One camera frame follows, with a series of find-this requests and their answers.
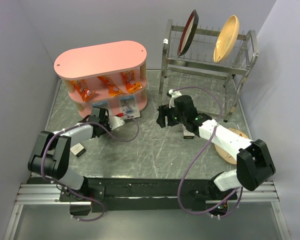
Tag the beige flat plate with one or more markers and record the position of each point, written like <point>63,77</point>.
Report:
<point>225,155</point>

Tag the dark red plate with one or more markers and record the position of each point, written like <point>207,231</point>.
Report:
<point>188,33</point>

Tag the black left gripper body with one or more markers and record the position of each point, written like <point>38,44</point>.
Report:
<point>105,127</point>

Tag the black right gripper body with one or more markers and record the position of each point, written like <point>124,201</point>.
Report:
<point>173,115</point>

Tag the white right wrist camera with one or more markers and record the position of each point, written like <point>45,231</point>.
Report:
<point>173,95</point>

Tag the metal dish rack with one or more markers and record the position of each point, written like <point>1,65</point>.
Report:
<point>198,61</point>

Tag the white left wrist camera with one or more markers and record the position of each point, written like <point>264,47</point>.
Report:
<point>116,121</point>

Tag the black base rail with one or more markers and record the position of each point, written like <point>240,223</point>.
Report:
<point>193,196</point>

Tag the pink three-tier shelf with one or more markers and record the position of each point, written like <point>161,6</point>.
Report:
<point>87,63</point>

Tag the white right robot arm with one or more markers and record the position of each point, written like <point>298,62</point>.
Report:
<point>254,164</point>

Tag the white black slim box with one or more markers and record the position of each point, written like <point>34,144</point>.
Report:
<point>187,134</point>
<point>78,150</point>

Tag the yellow plate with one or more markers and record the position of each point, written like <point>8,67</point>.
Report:
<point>226,39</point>

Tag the orange razor pack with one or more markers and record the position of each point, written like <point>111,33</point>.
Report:
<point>82,88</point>
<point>113,89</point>
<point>130,82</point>

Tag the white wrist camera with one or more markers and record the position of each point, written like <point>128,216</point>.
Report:
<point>116,121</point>
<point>173,95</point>

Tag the blue boxed razor pack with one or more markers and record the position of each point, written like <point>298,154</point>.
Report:
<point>105,105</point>
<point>128,105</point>

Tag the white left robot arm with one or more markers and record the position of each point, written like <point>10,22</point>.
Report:
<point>51,153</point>

